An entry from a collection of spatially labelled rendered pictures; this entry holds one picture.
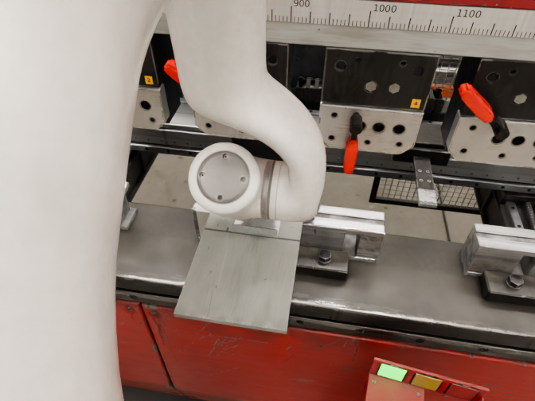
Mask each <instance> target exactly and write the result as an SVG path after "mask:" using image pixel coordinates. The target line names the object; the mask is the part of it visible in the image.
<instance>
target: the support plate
mask: <svg viewBox="0 0 535 401"><path fill-rule="evenodd" d="M234 223H235V220H234V219H232V218H228V217H226V216H221V215H217V214H215V213H210V214H209V218H208V220H207V223H206V226H205V228H212V229H218V230H225V231H226V229H227V228H229V231H232V225H231V224H234ZM302 228H303V222H288V221H280V226H279V233H278V237H279V238H286V239H297V240H300V239H301V234H302ZM299 245H300V242H297V241H290V240H285V239H273V238H266V237H260V236H248V235H242V234H236V233H229V232H218V231H211V230H205V229H204V231H203V234H202V236H201V240H200V242H199V244H198V247H197V250H196V253H195V256H194V258H193V262H192V264H191V267H190V269H189V273H188V275H187V277H186V280H185V283H184V286H183V288H182V292H181V294H180V297H179V299H178V303H177V305H176V308H175V310H174V316H175V317H182V318H187V319H193V320H198V321H207V322H212V323H218V324H223V325H233V326H238V327H244V328H249V329H258V330H263V331H269V332H274V333H284V334H287V326H288V320H289V314H290V308H291V299H292V293H293V287H294V282H295V272H296V266H297V260H298V255H299Z"/></svg>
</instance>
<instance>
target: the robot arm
mask: <svg viewBox="0 0 535 401"><path fill-rule="evenodd" d="M164 10H165V12H166V20H167V23H168V27H169V31H170V39H171V43H172V46H173V51H174V59H175V63H176V67H177V71H178V78H179V82H180V85H181V88H182V93H183V95H184V97H185V100H186V102H187V103H188V104H189V105H190V106H191V108H192V109H193V110H195V111H196V112H197V113H198V114H200V115H202V116H204V117H206V118H207V119H211V120H213V121H215V122H218V123H221V124H224V125H226V126H228V127H231V128H234V129H236V130H239V131H241V132H244V133H245V134H248V135H250V136H252V137H253V138H256V139H258V140H260V141H261V142H263V143H264V144H266V145H267V146H269V147H270V148H272V149H273V150H274V151H275V152H276V153H277V154H278V155H279V156H280V157H281V158H282V159H283V161H276V160H270V159H265V158H258V157H255V156H252V154H251V153H250V152H248V151H247V150H246V149H245V148H244V147H242V146H239V145H237V144H234V143H231V142H219V143H216V144H212V145H211V146H208V147H206V148H204V149H203V150H202V151H201V152H200V153H199V154H198V155H197V156H196V157H195V159H194V160H193V162H192V164H191V166H190V169H189V178H188V181H189V190H190V192H191V194H192V196H193V198H194V200H195V201H196V202H197V203H198V204H199V205H200V206H201V207H202V208H203V209H205V210H207V211H209V212H211V213H215V214H217V215H221V216H226V217H228V218H232V219H234V220H241V221H247V220H248V221H250V220H254V219H255V218H261V219H269V220H281V221H288V222H305V221H308V220H311V219H313V218H314V217H315V216H316V215H317V213H318V210H320V208H321V207H320V206H321V203H322V196H323V190H324V188H325V186H324V184H325V177H326V151H325V146H324V142H323V139H322V135H321V132H320V130H319V128H318V125H317V123H316V122H315V120H314V118H313V117H312V115H311V113H310V112H309V111H308V110H307V108H306V107H305V106H304V105H303V103H302V102H301V101H300V100H299V99H298V98H297V97H296V96H294V95H293V94H292V93H291V92H290V91H289V90H287V89H286V88H285V87H284V86H283V85H282V84H281V83H279V82H278V81H277V80H275V79H274V78H273V77H272V76H271V75H270V74H269V73H268V71H267V65H266V0H0V401H124V399H123V390H122V384H121V379H120V373H119V356H118V345H117V335H116V307H115V286H116V267H117V253H118V246H119V233H120V226H121V219H122V212H123V198H124V192H125V184H126V178H127V166H128V159H129V153H130V146H131V135H132V128H133V122H134V116H135V105H136V100H137V94H138V88H139V78H140V75H141V71H142V67H143V62H144V60H145V56H146V52H147V50H148V46H149V44H150V40H151V38H152V36H153V34H154V31H155V28H156V26H157V24H158V21H159V19H160V17H161V16H162V13H163V12H164Z"/></svg>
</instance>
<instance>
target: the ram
mask: <svg viewBox="0 0 535 401"><path fill-rule="evenodd" d="M359 1H373V2H398V3H411V4H424V5H438V6H464V7H477V8H490V9H504V10H529V11H535V0H359ZM154 33H162V34H170V31H169V27H168V23H167V20H166V14H162V16H161V17H160V19H159V21H158V24H157V26H156V28H155V31H154ZM266 41H269V42H280V43H291V44H302V45H323V46H334V47H345V48H356V49H376V50H388V51H398V52H410V53H430V54H441V55H452V56H473V57H484V58H495V59H506V60H527V61H535V38H524V37H501V36H490V35H478V34H465V33H443V32H431V31H419V30H407V29H385V28H373V27H360V26H349V25H326V24H314V23H302V22H290V21H268V20H266Z"/></svg>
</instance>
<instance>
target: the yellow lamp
mask: <svg viewBox="0 0 535 401"><path fill-rule="evenodd" d="M441 383H442V380H437V379H434V378H431V377H428V376H422V375H420V374H416V375H415V377H414V379H413V381H412V382H411V384H413V385H416V386H419V387H424V388H427V389H430V390H433V391H436V389H437V388H438V386H439V385H440V384H441Z"/></svg>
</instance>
